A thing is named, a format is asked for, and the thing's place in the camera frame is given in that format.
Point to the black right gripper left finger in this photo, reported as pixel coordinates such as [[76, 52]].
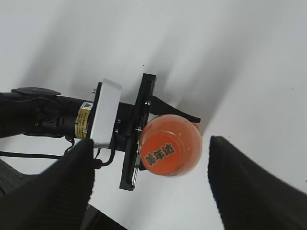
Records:
[[57, 198]]

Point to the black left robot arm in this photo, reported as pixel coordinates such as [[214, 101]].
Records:
[[43, 112]]

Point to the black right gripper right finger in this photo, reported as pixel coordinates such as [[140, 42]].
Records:
[[247, 196]]

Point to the orange soda bottle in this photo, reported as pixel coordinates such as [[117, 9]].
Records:
[[188, 135]]

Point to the orange bottle cap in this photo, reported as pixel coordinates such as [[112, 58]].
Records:
[[161, 154]]

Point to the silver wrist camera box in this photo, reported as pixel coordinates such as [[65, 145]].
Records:
[[103, 113]]

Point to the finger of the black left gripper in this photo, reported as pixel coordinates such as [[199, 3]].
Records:
[[159, 107]]

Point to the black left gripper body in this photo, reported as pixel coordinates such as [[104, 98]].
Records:
[[129, 123]]

